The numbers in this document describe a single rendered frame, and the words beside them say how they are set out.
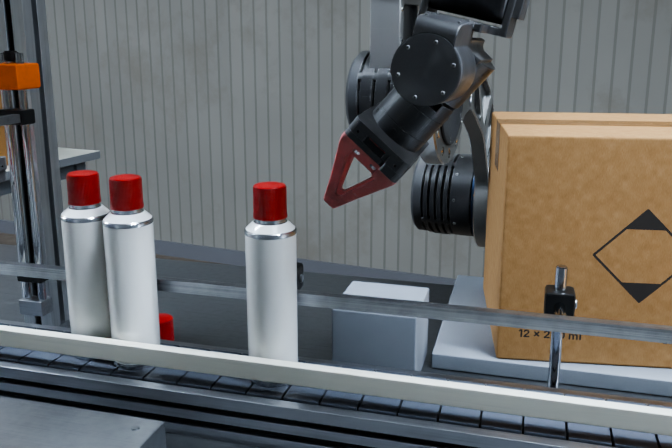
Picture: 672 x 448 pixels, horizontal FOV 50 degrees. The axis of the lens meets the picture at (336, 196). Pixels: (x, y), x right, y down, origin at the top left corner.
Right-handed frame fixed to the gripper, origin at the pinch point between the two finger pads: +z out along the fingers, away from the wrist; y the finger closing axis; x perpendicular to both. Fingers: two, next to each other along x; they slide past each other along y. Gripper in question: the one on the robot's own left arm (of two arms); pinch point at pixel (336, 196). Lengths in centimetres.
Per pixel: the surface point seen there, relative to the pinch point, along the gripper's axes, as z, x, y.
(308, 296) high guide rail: 10.5, 5.0, 0.1
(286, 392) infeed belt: 16.8, 9.9, 6.2
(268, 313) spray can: 11.6, 3.1, 5.9
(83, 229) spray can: 20.3, -17.0, 5.5
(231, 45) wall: 96, -101, -271
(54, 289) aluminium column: 42.1, -19.9, -8.4
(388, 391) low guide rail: 7.6, 16.3, 7.5
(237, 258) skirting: 180, -27, -263
